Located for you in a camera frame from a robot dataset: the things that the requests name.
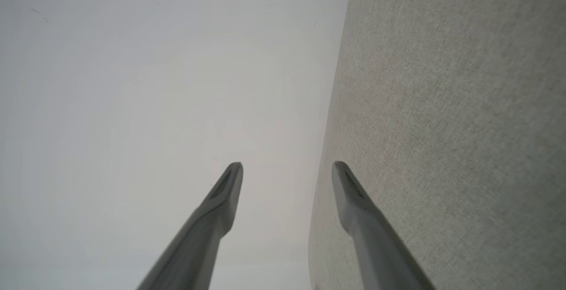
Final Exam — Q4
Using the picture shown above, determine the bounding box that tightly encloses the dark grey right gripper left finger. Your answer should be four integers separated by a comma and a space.
136, 162, 244, 290

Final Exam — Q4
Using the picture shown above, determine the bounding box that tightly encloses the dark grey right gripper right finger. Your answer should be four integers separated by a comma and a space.
331, 161, 436, 290

